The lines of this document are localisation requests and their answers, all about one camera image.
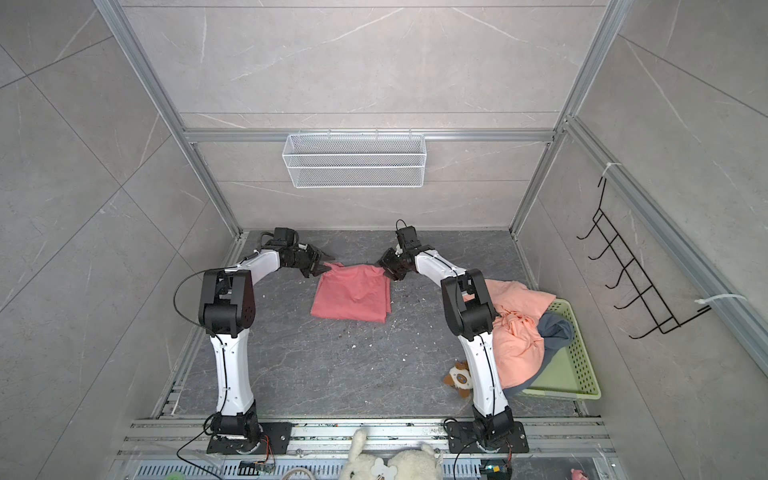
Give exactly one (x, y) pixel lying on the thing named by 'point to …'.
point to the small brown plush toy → (460, 377)
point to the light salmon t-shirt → (517, 343)
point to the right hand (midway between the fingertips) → (377, 264)
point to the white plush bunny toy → (411, 464)
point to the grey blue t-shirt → (554, 331)
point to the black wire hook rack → (663, 319)
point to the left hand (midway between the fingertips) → (334, 254)
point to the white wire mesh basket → (355, 160)
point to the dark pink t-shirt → (353, 292)
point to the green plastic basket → (569, 372)
